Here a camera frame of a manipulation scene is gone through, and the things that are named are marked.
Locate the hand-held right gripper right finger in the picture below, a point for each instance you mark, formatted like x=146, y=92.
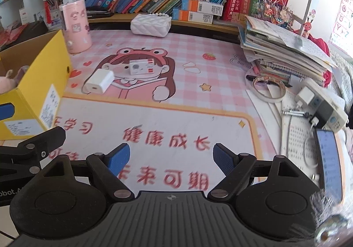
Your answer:
x=223, y=157

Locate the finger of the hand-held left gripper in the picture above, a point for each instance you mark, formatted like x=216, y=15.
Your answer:
x=6, y=111
x=47, y=139

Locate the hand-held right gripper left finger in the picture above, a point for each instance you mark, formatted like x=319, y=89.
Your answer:
x=120, y=157

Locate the pink plush toy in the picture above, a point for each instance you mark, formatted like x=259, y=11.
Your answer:
x=8, y=82

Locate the yellow cardboard box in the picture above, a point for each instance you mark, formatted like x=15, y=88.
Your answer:
x=33, y=84

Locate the pink printed desk mat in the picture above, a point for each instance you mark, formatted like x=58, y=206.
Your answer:
x=179, y=114

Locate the printed paper sheet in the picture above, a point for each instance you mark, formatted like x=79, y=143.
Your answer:
x=297, y=142

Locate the red paper envelopes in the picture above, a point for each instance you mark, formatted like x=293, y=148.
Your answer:
x=11, y=34

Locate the white charger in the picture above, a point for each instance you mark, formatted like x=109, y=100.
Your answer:
x=99, y=81

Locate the small metal tool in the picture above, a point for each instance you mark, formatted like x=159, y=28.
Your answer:
x=293, y=112

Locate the black case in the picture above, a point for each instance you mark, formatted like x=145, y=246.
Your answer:
x=30, y=30

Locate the small white red-label box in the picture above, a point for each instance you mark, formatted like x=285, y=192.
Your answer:
x=140, y=67

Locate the small white carton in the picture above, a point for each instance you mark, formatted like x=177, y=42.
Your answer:
x=24, y=16

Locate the white plug adapter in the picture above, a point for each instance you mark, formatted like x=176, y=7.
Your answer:
x=304, y=96

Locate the smartphone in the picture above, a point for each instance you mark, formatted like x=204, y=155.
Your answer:
x=329, y=164

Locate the pen holder with pens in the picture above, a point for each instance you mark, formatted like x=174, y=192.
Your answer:
x=53, y=15

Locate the pink cylindrical container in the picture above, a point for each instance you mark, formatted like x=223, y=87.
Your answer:
x=75, y=26

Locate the white power strip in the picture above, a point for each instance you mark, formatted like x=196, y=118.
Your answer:
x=331, y=114

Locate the stack of magazines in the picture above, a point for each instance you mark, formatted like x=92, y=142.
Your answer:
x=278, y=45

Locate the white quilted purse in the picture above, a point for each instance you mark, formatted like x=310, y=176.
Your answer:
x=150, y=26

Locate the orange and blue carton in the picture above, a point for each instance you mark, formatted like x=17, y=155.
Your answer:
x=201, y=7
x=193, y=16

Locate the grey knitted cloth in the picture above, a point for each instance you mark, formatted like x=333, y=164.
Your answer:
x=342, y=70

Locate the red cloth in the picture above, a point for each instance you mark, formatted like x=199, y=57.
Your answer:
x=320, y=42

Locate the thick red dictionary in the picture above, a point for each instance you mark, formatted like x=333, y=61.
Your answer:
x=233, y=5

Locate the colourful paper ornament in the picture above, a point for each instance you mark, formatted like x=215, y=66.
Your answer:
x=275, y=11

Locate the small red deer figure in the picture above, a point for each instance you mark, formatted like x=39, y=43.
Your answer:
x=308, y=26

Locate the wall chart poster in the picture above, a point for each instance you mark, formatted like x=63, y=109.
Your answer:
x=343, y=15

